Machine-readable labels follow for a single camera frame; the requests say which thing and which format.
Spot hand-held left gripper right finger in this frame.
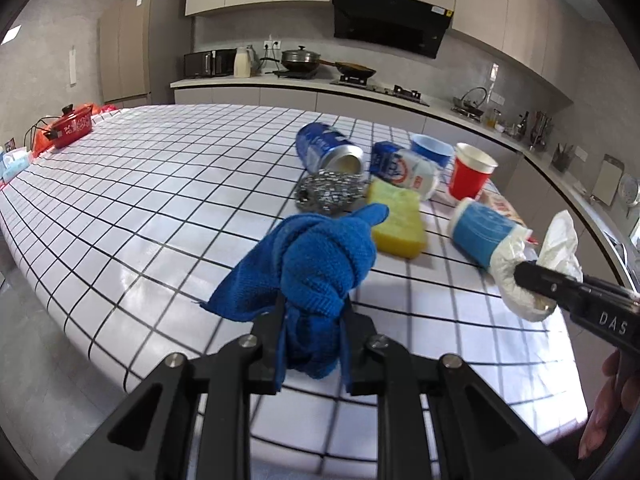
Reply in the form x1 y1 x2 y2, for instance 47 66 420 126
340 309 576 480

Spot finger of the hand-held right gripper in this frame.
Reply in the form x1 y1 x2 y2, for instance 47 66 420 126
515 261 640 307

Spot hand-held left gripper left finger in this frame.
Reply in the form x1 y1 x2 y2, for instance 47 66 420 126
52 295 289 480

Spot white plastic bag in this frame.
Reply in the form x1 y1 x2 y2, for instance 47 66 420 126
492 210 583 322

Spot blue white paper cup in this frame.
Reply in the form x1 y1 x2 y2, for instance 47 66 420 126
447 197 531 271

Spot red white snack wrapper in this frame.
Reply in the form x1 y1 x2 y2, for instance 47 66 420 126
480 192 526 226

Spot blue knitted cloth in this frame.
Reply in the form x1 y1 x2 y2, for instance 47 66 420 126
202 203 391 381

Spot red paper cup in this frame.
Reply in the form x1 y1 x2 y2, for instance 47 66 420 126
447 142 499 202

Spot yellow sponge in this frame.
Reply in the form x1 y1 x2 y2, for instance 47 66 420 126
366 180 429 260

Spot blue soda can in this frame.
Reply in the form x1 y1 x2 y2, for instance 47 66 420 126
296 122 365 175

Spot person's right hand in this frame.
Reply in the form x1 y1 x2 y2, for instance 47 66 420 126
577 347 640 461

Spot grey cutting board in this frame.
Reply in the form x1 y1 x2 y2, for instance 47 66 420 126
592 154 623 207

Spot knife holder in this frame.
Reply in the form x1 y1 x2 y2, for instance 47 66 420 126
551 142 576 172

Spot utensil rack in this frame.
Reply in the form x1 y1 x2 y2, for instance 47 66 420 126
530 110 553 151

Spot steel wool scourer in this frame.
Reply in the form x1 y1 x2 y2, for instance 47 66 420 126
294 169 368 217

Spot blue plastic bowl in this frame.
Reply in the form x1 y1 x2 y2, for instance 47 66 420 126
410 134 456 168

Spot blue white milk carton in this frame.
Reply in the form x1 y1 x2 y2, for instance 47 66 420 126
370 141 443 202

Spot white checked tablecloth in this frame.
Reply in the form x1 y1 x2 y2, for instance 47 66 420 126
0 104 588 461

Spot gas stove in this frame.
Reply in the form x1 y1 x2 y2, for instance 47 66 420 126
330 76 431 106

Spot beige upper cabinets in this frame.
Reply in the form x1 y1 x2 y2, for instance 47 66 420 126
185 0 573 106

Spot frying pan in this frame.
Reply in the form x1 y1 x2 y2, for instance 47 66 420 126
320 59 377 78

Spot white electric kettle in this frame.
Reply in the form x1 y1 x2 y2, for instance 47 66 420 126
234 46 256 79

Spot orange plastic bag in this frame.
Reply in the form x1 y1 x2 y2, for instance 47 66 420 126
31 102 123 158

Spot black microwave oven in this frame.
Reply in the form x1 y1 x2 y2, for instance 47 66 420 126
183 49 237 79

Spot wok with glass lid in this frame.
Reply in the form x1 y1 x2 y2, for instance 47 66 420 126
280 45 341 73

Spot red electric pot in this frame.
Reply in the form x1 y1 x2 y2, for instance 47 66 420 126
44 104 95 150

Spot black range hood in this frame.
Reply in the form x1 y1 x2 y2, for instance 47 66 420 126
331 0 455 58

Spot tissue pack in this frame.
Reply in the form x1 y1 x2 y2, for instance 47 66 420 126
2 149 32 183

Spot beige refrigerator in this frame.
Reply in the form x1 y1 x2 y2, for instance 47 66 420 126
97 0 196 108

